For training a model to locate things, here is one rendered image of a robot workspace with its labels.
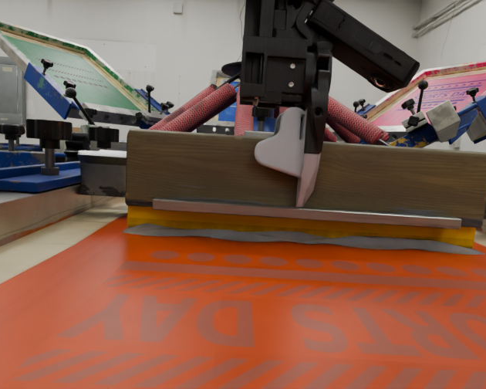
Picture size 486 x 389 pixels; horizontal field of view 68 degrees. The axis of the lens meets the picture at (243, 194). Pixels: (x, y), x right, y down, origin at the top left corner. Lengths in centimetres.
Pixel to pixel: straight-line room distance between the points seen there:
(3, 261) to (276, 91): 25
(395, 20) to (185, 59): 257
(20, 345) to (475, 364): 20
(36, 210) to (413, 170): 36
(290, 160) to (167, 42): 452
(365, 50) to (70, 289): 31
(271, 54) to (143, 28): 460
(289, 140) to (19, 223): 25
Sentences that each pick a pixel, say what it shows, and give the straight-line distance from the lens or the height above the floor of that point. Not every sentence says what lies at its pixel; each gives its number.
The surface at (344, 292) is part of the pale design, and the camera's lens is 26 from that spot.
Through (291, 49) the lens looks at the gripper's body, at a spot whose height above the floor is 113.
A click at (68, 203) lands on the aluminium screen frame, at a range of 44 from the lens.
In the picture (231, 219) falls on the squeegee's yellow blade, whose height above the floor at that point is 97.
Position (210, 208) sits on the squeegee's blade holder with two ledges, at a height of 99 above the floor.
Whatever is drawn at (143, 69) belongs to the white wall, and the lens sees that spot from 482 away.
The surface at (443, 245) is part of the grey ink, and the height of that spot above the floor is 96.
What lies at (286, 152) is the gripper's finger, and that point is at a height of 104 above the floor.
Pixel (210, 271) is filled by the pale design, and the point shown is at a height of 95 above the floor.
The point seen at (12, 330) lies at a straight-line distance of 21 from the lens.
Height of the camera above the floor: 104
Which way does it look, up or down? 7 degrees down
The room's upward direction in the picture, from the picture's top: 4 degrees clockwise
